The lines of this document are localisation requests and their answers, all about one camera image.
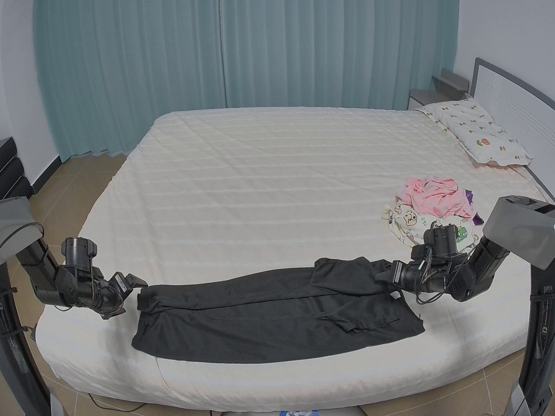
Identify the white printed garment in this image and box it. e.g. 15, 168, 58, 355
381, 202, 478, 250

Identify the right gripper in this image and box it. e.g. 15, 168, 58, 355
390, 262, 421, 294

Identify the blue-green curtain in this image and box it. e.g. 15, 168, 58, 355
34, 0, 228, 164
220, 0, 460, 112

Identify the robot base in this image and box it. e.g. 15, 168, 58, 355
50, 384, 525, 416

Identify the bed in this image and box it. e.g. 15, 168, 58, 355
35, 57, 555, 411

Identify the black cable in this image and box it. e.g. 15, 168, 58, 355
0, 222, 46, 251
88, 393, 147, 412

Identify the black T-shirt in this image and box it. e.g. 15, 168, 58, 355
131, 256, 426, 364

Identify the white printed pillow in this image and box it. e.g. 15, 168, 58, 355
415, 98, 534, 168

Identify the purple garment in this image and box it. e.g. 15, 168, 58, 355
464, 188, 485, 226

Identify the black chest of drawers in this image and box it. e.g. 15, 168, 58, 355
0, 137, 34, 200

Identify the pink garment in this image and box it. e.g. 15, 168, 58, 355
395, 175, 473, 219

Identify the grey bedside table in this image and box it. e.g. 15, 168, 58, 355
409, 68, 471, 111

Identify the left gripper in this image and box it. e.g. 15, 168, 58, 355
114, 271, 133, 302

